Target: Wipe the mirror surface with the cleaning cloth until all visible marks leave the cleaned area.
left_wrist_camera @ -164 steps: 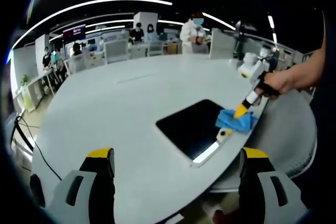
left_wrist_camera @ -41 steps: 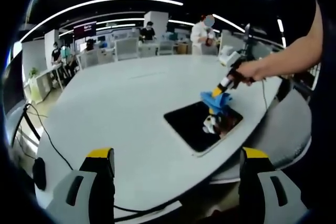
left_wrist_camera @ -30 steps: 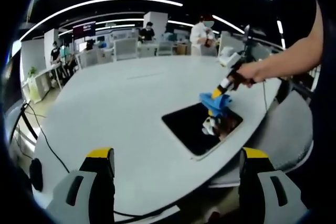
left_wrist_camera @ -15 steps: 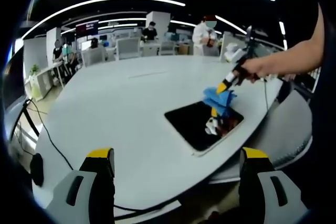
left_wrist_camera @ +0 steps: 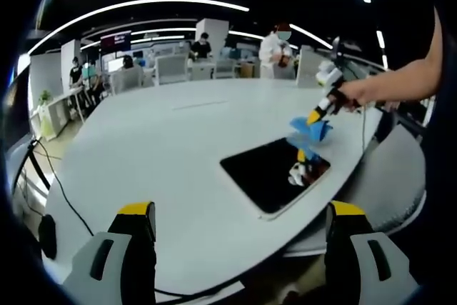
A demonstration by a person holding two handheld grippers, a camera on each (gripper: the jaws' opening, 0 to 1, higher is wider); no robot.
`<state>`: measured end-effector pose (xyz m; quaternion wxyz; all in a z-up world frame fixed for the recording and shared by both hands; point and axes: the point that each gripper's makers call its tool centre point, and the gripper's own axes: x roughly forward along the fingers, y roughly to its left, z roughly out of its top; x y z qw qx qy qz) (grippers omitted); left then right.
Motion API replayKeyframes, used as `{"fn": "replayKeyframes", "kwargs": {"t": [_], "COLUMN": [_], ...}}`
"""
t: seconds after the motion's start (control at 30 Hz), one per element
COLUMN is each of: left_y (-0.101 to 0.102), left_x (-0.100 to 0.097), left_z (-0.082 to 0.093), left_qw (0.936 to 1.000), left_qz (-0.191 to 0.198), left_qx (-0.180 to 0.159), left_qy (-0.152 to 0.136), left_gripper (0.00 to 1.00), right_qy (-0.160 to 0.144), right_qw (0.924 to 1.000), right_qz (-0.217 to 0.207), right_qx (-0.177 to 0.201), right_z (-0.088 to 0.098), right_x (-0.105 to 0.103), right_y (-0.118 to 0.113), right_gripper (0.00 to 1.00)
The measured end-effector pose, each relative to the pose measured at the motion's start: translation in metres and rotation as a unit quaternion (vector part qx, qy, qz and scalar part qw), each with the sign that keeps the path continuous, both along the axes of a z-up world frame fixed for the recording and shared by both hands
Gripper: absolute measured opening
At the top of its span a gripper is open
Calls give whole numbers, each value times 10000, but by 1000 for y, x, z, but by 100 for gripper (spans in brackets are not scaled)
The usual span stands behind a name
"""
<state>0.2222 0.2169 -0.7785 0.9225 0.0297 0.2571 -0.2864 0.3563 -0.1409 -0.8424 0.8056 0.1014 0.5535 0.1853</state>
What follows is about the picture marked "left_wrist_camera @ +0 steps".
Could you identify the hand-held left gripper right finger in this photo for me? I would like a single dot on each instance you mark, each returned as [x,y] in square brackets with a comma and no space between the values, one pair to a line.
[364,283]

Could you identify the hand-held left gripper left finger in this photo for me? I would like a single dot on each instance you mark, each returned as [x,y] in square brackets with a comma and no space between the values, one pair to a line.
[118,278]

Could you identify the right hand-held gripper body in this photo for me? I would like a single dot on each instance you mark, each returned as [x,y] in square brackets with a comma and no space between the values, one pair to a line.
[332,75]

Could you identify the blue cleaning cloth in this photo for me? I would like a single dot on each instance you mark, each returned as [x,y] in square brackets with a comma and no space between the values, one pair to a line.
[314,130]

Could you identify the person's right hand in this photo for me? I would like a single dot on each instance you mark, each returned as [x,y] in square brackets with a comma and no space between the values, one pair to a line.
[358,92]

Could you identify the white partition panel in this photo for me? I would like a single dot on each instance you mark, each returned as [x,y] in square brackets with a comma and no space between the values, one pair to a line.
[308,67]

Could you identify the black floor stand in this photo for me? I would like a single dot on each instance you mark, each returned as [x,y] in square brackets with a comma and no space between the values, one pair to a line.
[337,51]

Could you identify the brown cardboard box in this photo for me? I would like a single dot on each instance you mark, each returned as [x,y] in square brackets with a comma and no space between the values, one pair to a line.
[250,70]

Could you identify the black oval pad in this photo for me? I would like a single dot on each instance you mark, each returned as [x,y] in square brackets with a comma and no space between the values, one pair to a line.
[48,236]

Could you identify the white mesh office chair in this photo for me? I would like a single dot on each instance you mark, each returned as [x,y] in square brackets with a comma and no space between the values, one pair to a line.
[171,68]
[225,69]
[125,81]

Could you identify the grey mesh office chair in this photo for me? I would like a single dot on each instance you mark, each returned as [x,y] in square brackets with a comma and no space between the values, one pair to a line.
[392,183]

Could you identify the black tripod stand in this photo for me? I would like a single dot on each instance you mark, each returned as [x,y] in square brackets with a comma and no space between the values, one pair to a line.
[39,169]

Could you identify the green potted plant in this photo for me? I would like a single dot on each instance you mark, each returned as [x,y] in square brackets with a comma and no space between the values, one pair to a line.
[45,98]

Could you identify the long curved ceiling light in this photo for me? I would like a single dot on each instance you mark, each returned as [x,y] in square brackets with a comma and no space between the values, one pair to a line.
[143,2]

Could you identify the dark wall screen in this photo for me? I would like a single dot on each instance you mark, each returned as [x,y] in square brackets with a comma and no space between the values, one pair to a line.
[116,41]

